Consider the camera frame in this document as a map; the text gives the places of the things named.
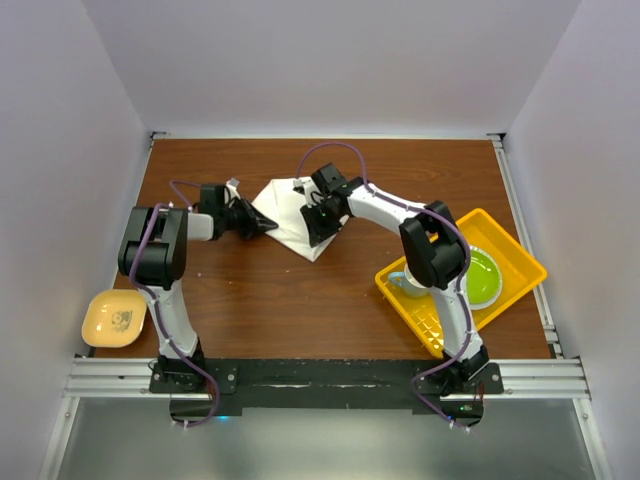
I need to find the tan wooden plate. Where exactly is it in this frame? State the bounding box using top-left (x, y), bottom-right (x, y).
top-left (81, 289), bottom-right (147, 348)

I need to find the green plate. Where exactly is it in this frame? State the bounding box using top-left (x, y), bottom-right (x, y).
top-left (467, 245), bottom-right (503, 310)

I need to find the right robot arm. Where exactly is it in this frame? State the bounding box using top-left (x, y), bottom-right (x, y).
top-left (293, 163), bottom-right (489, 393)

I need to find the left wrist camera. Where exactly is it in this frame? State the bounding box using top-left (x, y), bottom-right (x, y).
top-left (226, 178), bottom-right (239, 195)

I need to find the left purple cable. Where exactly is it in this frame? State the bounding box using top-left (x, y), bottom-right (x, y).
top-left (128, 179), bottom-right (221, 429)

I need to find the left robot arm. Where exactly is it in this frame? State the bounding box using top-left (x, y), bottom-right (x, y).
top-left (118, 179), bottom-right (278, 392)

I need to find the light blue mug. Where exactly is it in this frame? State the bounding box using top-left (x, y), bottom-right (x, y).
top-left (388, 267), bottom-right (429, 299)

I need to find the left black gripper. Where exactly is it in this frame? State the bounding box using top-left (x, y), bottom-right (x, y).
top-left (219, 196), bottom-right (276, 240)

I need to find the white cloth napkin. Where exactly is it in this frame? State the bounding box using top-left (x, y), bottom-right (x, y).
top-left (252, 177), bottom-right (334, 262)

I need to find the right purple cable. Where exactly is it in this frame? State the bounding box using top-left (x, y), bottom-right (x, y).
top-left (297, 141), bottom-right (474, 431)

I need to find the yellow plastic tray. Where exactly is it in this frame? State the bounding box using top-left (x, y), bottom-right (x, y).
top-left (375, 208), bottom-right (547, 359)

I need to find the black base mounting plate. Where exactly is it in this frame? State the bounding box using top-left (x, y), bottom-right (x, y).
top-left (149, 359), bottom-right (504, 425)

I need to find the aluminium table frame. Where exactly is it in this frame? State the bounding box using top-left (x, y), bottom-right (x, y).
top-left (41, 135), bottom-right (611, 479)

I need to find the purple cable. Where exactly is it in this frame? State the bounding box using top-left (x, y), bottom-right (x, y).
top-left (297, 141), bottom-right (474, 431)
top-left (128, 179), bottom-right (221, 429)

